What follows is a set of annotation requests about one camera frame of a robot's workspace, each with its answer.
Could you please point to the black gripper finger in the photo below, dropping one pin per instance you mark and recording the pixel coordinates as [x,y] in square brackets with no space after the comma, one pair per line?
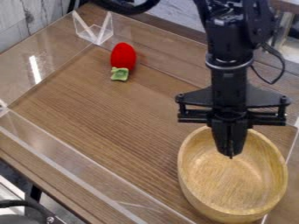
[221,133]
[240,131]

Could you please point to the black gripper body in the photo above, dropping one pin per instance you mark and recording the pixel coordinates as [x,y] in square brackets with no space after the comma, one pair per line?
[260,106]

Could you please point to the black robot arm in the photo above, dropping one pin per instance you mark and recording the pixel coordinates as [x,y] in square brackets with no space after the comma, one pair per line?
[240,26]

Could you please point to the brown wooden bowl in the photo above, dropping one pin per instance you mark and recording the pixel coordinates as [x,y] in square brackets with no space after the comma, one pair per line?
[237,189]

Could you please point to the red plush strawberry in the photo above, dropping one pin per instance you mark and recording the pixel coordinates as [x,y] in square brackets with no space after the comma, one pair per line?
[124,61]

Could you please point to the clear acrylic tray wall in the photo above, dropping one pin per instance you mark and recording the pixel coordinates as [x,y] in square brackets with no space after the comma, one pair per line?
[93,140]

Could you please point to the clear acrylic corner bracket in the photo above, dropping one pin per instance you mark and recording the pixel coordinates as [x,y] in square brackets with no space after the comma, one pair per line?
[97,33]

